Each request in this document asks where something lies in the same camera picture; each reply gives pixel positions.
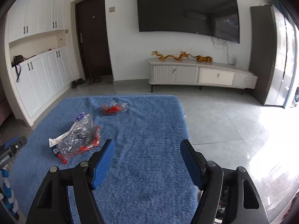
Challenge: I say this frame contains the white blue printed carton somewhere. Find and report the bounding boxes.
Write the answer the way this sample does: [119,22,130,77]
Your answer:
[49,118,79,157]

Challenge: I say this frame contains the red silver foil snack bag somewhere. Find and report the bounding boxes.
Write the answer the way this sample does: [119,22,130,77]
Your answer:
[57,114,100,164]

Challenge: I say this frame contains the small red clear wrapper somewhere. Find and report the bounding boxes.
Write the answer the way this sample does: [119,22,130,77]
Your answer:
[102,101,128,115]

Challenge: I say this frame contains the purple plastic wrapper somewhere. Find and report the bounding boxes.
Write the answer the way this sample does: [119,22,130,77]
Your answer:
[76,112,85,121]

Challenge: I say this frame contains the white lower shoe cabinet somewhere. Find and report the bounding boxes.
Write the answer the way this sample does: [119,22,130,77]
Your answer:
[12,46,75,119]

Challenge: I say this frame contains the blue fuzzy table cloth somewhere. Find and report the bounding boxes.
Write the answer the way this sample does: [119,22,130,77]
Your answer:
[7,94,199,224]

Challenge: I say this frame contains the dark shoes by door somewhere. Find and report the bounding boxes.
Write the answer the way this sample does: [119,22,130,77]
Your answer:
[71,78,85,88]

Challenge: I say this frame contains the washing machine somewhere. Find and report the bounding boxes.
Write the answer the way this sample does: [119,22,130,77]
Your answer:
[292,87,299,107]

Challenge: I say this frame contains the grey doormat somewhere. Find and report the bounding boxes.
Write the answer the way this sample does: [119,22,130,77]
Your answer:
[86,75,113,85]

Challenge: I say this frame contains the white low tv cabinet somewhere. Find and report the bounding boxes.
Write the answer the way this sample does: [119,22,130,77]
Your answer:
[148,58,258,89]

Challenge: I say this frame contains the golden tiger figurine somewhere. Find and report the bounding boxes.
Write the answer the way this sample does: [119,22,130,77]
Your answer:
[194,55,213,63]

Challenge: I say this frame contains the dark brown entrance door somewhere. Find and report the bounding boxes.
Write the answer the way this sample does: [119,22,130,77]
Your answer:
[75,0,112,79]

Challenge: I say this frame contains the dark grey glass display cabinet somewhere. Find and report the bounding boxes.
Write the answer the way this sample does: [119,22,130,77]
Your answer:
[249,5,296,107]

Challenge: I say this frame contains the golden dragon figurine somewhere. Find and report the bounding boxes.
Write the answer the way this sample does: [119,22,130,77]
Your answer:
[151,51,189,61]

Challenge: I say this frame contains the black handbag with strap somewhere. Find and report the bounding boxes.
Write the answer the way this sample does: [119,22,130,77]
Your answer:
[11,55,34,83]

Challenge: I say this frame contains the white upper wall cabinets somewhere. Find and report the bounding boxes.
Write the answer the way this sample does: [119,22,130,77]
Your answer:
[8,0,65,43]

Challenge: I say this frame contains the white television cables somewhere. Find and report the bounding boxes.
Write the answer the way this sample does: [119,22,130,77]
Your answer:
[211,36,239,65]

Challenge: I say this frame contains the large black wall television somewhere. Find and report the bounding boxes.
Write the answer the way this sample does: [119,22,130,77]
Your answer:
[137,0,240,43]

